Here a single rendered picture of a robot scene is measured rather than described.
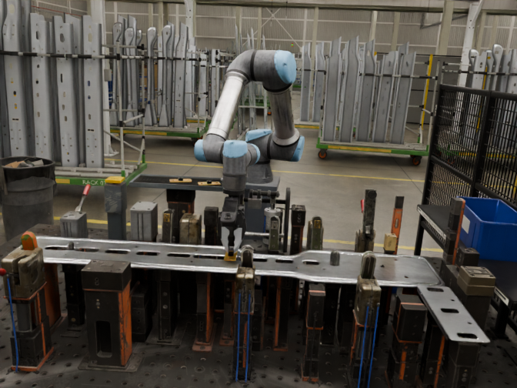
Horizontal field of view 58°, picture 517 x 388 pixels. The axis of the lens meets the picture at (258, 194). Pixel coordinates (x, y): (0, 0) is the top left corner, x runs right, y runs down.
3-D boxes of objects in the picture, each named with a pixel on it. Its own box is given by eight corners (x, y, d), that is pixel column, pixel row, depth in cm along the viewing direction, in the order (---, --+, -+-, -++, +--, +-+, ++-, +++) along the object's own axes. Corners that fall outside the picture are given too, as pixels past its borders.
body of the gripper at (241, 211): (245, 221, 157) (246, 186, 155) (243, 228, 149) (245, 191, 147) (222, 219, 158) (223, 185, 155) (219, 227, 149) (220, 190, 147)
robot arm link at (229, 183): (245, 178, 145) (219, 176, 146) (245, 192, 146) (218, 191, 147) (246, 174, 153) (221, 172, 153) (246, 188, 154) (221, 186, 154)
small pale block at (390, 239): (375, 329, 170) (387, 236, 160) (373, 324, 173) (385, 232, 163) (385, 330, 170) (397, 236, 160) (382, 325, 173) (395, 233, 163)
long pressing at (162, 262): (-3, 264, 143) (-4, 259, 143) (34, 237, 165) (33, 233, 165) (448, 290, 140) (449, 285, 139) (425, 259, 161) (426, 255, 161)
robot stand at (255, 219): (235, 249, 236) (238, 172, 225) (275, 253, 234) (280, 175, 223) (228, 266, 216) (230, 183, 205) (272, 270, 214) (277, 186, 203)
